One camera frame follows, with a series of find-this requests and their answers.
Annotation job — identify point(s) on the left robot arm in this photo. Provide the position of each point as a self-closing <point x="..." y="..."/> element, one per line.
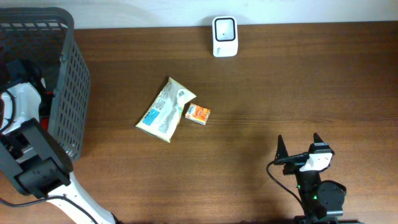
<point x="31" y="159"/>

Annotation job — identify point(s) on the orange tissue pack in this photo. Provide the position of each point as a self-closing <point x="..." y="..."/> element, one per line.
<point x="197" y="114"/>

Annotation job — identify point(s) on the cream noodle packet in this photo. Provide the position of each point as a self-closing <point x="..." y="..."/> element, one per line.
<point x="164" y="114"/>

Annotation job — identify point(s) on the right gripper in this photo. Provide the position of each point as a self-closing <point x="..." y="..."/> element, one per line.
<point x="294" y="163"/>

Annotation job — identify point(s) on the grey plastic mesh basket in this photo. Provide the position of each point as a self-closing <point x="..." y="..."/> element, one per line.
<point x="37" y="44"/>

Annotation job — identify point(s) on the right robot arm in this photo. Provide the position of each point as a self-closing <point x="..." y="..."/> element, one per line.
<point x="321" y="201"/>

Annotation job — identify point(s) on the red snack bag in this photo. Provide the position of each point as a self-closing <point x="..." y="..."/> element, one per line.
<point x="45" y="108"/>

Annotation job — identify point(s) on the white barcode scanner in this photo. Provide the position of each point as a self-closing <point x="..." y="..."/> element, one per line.
<point x="225" y="36"/>

